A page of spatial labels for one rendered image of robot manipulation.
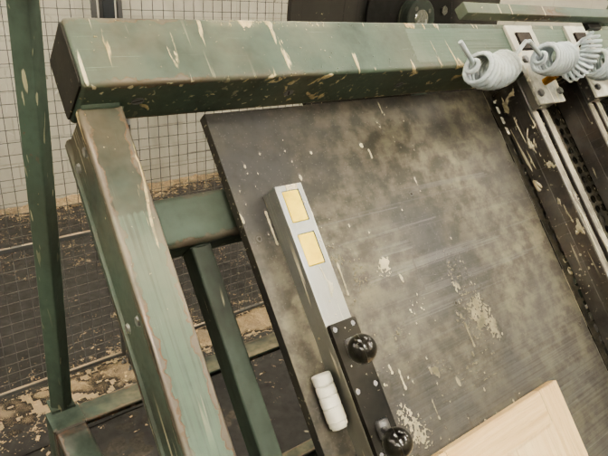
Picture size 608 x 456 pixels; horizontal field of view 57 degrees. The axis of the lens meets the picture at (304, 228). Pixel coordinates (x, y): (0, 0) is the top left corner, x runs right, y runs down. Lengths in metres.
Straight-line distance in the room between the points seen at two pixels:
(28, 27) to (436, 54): 0.74
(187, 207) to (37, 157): 0.46
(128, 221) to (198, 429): 0.27
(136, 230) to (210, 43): 0.29
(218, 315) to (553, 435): 0.64
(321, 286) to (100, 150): 0.36
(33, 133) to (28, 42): 0.18
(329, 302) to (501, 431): 0.39
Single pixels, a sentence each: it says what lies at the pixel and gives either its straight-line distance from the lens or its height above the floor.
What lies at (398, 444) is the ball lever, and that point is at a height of 1.42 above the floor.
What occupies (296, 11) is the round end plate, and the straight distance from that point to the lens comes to 1.39.
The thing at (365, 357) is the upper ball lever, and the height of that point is 1.50.
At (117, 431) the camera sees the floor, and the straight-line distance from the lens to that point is 2.86.
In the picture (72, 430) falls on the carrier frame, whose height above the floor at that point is 0.79.
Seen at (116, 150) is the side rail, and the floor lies 1.70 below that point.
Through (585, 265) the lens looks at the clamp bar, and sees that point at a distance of 1.32.
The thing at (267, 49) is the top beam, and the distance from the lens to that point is 0.89.
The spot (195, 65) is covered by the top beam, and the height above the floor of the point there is 1.81.
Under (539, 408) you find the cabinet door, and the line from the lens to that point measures 1.13.
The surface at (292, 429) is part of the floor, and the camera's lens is 2.80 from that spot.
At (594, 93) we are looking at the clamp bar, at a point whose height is 1.72.
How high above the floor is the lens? 1.91
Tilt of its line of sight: 23 degrees down
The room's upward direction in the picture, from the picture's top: 3 degrees clockwise
